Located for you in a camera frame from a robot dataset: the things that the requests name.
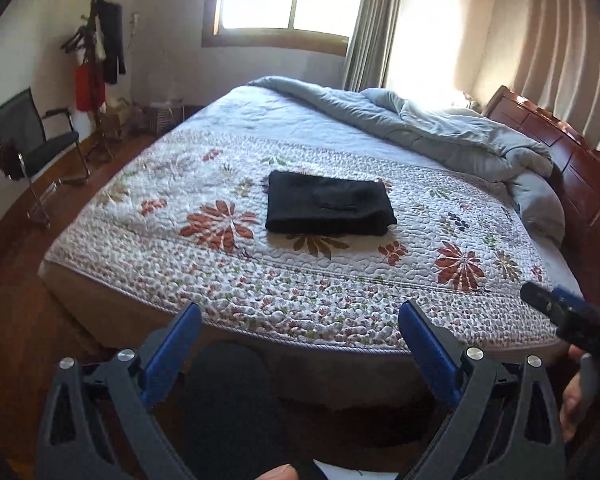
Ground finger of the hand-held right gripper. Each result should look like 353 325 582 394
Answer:
520 281 576 341
551 286 600 320

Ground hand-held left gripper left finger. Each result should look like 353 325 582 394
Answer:
36 301 203 480

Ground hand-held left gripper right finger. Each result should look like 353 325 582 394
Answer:
397 299 567 480

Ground black pants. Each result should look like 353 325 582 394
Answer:
265 170 398 237

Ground person's right hand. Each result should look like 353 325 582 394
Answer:
560 346 595 442

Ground person's left hand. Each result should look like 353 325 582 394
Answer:
258 464 301 480

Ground person's dark-clothed leg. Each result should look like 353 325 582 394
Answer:
180 341 287 480

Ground floral quilted bedspread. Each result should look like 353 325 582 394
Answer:
40 85 583 356

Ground wooden headboard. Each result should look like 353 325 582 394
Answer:
481 85 600 333

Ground blue-grey duvet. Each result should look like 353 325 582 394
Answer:
247 76 567 247

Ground small grey basket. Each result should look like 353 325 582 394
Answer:
148 101 185 133

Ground dark cloth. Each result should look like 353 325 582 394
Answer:
0 144 27 182

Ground black office chair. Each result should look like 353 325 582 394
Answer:
0 87 92 224

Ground beige pleated curtain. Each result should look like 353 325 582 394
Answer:
505 0 600 171

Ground red garment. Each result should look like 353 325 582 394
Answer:
75 61 107 113

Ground black hanging garment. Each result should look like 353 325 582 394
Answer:
96 0 127 86

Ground wooden coat rack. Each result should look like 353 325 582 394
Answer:
60 0 131 162

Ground grey window curtain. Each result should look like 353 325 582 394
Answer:
342 0 407 94

